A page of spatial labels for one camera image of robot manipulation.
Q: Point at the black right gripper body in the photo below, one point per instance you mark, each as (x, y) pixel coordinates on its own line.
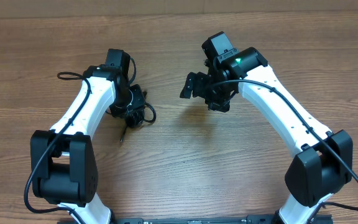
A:
(218, 97)

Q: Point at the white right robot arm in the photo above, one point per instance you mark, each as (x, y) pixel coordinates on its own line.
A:
(321, 158)

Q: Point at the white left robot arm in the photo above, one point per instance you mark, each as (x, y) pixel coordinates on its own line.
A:
(64, 174)

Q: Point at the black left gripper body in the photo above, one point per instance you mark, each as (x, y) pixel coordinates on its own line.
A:
(137, 101)

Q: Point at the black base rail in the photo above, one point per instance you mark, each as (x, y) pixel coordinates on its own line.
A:
(250, 219)

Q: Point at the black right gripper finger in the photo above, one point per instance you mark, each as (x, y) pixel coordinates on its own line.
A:
(200, 82)
(189, 90)

